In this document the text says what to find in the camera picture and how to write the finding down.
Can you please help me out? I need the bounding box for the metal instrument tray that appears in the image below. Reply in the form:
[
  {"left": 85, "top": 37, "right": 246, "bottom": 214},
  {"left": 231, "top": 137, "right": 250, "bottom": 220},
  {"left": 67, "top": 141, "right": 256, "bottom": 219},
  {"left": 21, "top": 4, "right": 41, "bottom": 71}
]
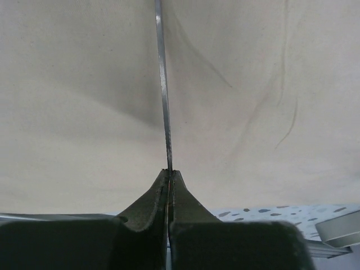
[{"left": 315, "top": 211, "right": 360, "bottom": 248}]

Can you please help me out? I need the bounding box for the steel scalpel handle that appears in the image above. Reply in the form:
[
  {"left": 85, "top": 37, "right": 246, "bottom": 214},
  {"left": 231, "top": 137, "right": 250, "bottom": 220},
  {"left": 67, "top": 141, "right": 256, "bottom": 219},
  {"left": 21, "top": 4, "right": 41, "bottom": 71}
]
[{"left": 155, "top": 0, "right": 173, "bottom": 172}]

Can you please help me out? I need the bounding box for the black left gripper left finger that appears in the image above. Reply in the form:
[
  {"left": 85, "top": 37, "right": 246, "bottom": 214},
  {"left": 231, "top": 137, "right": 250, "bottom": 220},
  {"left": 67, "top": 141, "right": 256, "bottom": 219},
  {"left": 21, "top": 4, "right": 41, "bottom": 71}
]
[{"left": 1, "top": 170, "right": 169, "bottom": 269}]

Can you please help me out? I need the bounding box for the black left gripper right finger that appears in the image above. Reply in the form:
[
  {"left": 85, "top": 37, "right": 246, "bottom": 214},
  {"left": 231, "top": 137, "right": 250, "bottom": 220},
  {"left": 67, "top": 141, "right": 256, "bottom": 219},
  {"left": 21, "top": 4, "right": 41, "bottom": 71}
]
[{"left": 168, "top": 170, "right": 314, "bottom": 269}]

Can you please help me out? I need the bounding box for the beige cloth drape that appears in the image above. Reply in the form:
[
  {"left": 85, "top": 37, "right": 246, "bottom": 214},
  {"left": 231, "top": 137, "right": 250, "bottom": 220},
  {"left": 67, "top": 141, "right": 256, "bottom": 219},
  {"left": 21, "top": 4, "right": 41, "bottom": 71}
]
[{"left": 1, "top": 1, "right": 359, "bottom": 213}]

